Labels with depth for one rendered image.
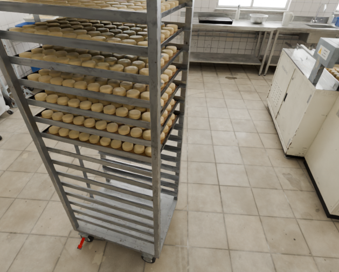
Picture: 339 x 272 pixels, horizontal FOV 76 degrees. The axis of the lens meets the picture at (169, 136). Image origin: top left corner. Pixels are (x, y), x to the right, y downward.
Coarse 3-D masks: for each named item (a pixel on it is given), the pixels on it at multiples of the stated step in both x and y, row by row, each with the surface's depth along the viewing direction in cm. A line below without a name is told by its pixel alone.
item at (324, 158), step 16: (336, 112) 183; (320, 128) 204; (336, 128) 180; (320, 144) 200; (336, 144) 177; (320, 160) 197; (336, 160) 174; (320, 176) 193; (336, 176) 172; (320, 192) 190; (336, 192) 169; (336, 208) 168
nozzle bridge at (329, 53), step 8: (320, 40) 188; (328, 40) 180; (336, 40) 181; (320, 48) 186; (328, 48) 174; (336, 48) 164; (320, 56) 185; (328, 56) 172; (336, 56) 167; (320, 64) 183; (328, 64) 171; (336, 64) 173; (312, 72) 195; (320, 72) 186; (312, 80) 193
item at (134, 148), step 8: (56, 128) 107; (64, 128) 107; (168, 128) 113; (64, 136) 105; (72, 136) 103; (80, 136) 102; (88, 136) 103; (96, 136) 103; (96, 144) 101; (104, 144) 100; (112, 144) 98; (120, 144) 99; (128, 144) 99; (136, 144) 99; (136, 152) 96; (144, 152) 98
